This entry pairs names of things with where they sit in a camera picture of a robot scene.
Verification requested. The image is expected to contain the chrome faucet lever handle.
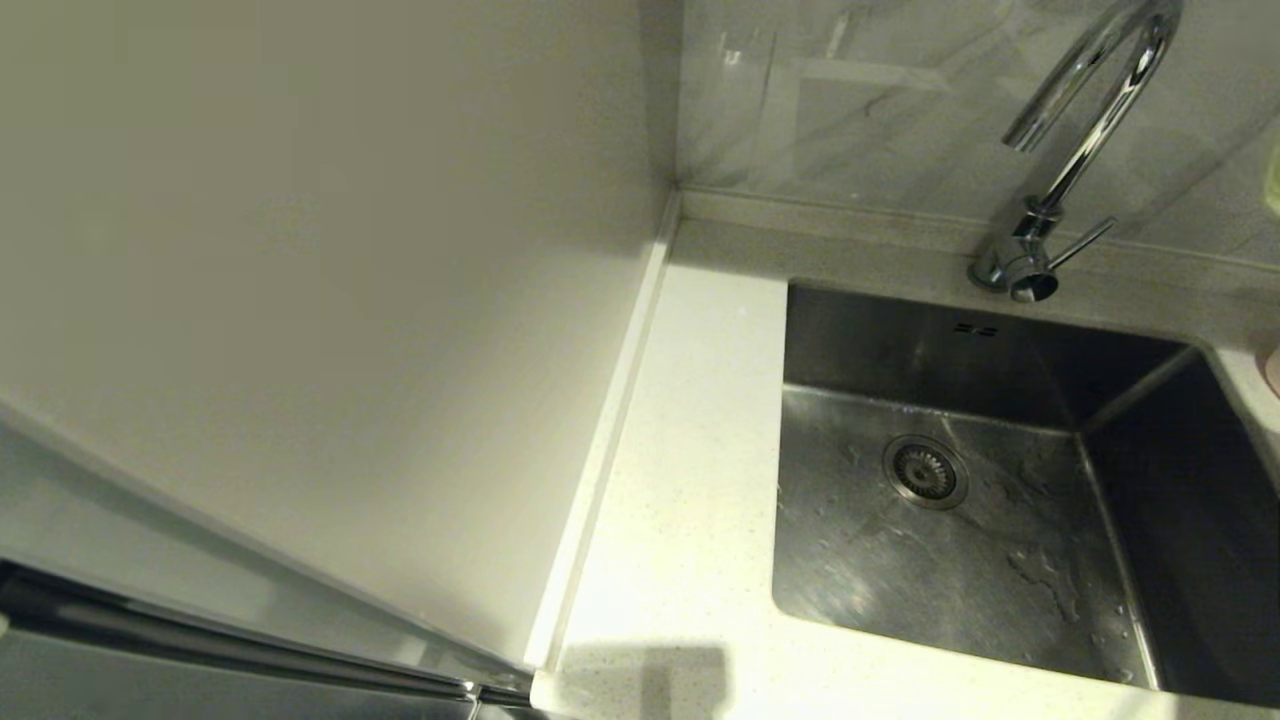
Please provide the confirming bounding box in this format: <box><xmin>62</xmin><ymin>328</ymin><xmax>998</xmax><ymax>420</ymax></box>
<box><xmin>1050</xmin><ymin>216</ymin><xmax>1117</xmax><ymax>271</ymax></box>

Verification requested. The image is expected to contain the stainless steel sink basin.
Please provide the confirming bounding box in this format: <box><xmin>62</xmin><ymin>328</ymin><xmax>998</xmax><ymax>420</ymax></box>
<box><xmin>770</xmin><ymin>280</ymin><xmax>1280</xmax><ymax>709</ymax></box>

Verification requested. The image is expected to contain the round metal drain strainer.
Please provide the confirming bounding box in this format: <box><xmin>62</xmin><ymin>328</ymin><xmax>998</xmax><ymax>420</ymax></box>
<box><xmin>883</xmin><ymin>434</ymin><xmax>971</xmax><ymax>511</ymax></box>

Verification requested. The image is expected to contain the white tall cabinet side panel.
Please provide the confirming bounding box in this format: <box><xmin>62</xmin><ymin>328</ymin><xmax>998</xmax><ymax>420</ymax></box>
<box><xmin>0</xmin><ymin>0</ymin><xmax>683</xmax><ymax>669</ymax></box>

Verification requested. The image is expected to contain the chrome gooseneck faucet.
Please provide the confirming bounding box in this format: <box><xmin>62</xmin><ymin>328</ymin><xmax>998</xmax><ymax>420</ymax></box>
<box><xmin>970</xmin><ymin>0</ymin><xmax>1186</xmax><ymax>304</ymax></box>

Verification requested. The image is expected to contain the dark metal door trim bar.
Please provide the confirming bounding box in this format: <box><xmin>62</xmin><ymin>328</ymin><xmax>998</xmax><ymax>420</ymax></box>
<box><xmin>0</xmin><ymin>565</ymin><xmax>536</xmax><ymax>709</ymax></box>

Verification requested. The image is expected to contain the grey appliance door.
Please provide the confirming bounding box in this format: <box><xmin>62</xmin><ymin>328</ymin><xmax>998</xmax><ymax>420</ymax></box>
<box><xmin>0</xmin><ymin>405</ymin><xmax>536</xmax><ymax>696</ymax></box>

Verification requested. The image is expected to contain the glossy grey door panel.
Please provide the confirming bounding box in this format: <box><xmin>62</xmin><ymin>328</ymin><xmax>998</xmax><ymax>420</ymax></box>
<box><xmin>0</xmin><ymin>635</ymin><xmax>471</xmax><ymax>720</ymax></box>

